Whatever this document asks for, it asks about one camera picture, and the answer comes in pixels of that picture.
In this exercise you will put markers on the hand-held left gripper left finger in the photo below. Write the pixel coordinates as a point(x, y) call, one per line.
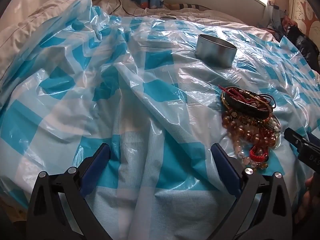
point(98, 160)

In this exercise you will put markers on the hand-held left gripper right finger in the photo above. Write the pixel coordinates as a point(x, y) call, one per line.
point(222, 162)

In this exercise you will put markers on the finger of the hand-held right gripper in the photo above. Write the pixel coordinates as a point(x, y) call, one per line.
point(312, 138)
point(292, 137)

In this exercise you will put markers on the round metal tin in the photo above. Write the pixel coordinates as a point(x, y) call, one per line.
point(215, 55)

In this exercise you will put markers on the person's right hand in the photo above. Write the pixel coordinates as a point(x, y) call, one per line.
point(312, 187)

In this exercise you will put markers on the blue checked plastic sheet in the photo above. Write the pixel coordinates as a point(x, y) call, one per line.
point(150, 105)

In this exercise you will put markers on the black plastic bag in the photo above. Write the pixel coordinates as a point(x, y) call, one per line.
point(300, 40)

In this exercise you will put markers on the round metal tin lid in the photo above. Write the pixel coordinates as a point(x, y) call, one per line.
point(167, 18)

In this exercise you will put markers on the striped cloth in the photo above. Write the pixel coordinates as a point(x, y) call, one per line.
point(190, 6)

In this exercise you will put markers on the brown tree wall decal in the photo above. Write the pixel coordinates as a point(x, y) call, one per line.
point(308, 17)

